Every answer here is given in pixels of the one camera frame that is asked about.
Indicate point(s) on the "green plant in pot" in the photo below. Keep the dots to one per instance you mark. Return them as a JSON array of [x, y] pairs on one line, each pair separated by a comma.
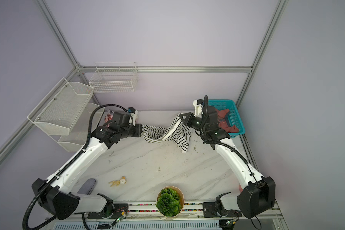
[[170, 201]]

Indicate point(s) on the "red white striped tank top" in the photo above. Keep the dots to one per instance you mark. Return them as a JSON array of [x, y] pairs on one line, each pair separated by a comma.
[[108, 117]]

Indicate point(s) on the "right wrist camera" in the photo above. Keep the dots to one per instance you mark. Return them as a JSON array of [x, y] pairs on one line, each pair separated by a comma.
[[198, 105]]

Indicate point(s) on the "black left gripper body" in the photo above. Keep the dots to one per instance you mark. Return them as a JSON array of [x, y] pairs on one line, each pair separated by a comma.
[[132, 132]]

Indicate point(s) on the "dark red tank top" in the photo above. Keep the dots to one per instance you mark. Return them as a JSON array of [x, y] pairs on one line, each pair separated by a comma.
[[223, 121]]

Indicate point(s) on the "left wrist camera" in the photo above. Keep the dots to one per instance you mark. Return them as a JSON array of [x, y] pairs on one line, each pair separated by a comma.
[[134, 115]]

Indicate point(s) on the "teal plastic basket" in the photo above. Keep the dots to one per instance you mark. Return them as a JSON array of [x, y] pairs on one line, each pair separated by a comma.
[[234, 117]]

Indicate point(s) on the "grey oval pad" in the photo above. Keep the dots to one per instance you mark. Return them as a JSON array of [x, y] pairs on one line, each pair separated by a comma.
[[87, 187]]

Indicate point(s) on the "white mesh lower shelf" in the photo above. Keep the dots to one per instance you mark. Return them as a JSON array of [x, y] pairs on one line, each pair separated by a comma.
[[78, 135]]

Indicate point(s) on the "black white striped tank top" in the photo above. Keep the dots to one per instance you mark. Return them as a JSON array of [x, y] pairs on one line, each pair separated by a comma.
[[177, 132]]

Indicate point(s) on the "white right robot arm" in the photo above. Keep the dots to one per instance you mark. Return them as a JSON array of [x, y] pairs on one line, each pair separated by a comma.
[[257, 192]]

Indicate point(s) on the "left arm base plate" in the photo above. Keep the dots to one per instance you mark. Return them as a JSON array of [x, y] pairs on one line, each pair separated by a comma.
[[114, 214]]

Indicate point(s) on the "small yellow white toy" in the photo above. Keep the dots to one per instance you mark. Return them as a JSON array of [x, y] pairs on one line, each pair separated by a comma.
[[122, 181]]

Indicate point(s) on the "white wire wall basket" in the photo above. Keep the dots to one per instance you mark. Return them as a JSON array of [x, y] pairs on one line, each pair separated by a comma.
[[114, 77]]

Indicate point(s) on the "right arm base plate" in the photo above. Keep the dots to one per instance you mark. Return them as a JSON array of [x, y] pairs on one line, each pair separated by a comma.
[[216, 210]]

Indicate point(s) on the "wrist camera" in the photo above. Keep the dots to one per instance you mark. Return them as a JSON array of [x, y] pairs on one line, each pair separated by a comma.
[[134, 115], [198, 105]]

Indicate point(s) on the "aluminium front rail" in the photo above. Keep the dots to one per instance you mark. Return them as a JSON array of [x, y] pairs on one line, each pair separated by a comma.
[[192, 210]]

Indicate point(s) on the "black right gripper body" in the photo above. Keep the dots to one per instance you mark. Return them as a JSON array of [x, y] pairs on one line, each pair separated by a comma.
[[195, 123]]

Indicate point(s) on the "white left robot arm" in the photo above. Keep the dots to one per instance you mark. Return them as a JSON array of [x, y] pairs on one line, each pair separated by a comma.
[[54, 193]]

